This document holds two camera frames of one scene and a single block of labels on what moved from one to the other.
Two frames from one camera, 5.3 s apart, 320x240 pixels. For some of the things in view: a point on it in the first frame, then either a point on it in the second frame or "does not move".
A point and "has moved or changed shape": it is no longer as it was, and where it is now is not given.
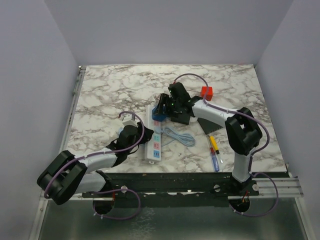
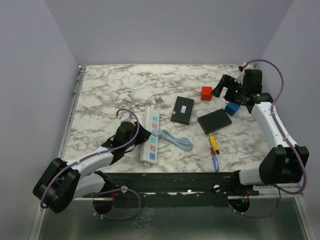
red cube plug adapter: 209,95 does not move
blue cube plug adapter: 156,116 -> 231,108
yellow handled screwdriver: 216,146 does not move
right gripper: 165,99 -> 229,82
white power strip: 153,147 has moved or changed shape
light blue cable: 184,139 has moved or changed shape
